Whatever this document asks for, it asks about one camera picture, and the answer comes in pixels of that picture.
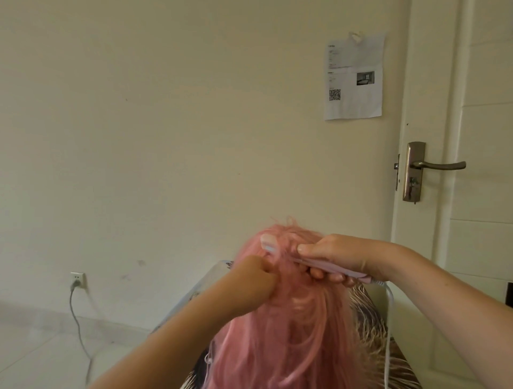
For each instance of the person's right hand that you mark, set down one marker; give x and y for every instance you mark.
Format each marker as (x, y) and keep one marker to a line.
(344, 254)

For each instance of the person's left hand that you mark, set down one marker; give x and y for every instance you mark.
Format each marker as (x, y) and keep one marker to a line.
(246, 286)

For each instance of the person's left fingers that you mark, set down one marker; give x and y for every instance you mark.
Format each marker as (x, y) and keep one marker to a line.
(269, 280)

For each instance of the person's right thumb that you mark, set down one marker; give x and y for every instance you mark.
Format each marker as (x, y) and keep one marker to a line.
(311, 249)

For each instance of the pink hair straightener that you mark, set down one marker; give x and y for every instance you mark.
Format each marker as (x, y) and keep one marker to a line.
(304, 262)

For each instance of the pink wig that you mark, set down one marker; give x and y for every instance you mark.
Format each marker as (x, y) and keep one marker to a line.
(296, 332)

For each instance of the person's right forearm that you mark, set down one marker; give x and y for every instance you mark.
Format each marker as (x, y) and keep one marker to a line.
(449, 308)

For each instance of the person's left forearm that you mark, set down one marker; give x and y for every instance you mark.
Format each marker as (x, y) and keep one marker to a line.
(168, 344)

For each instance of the brown patterned table cloth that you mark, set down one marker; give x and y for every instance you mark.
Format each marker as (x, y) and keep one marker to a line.
(368, 320)

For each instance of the metal door latch plate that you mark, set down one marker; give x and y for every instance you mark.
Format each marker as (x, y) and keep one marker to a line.
(396, 172)

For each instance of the white printed paper sheet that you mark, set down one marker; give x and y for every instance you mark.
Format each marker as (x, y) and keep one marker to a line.
(354, 76)

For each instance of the dark object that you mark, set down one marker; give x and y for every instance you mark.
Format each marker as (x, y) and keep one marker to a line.
(509, 294)

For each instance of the white door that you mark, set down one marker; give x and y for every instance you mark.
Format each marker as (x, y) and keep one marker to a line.
(481, 120)

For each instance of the white wall socket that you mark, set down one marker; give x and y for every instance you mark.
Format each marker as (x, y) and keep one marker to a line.
(78, 280)

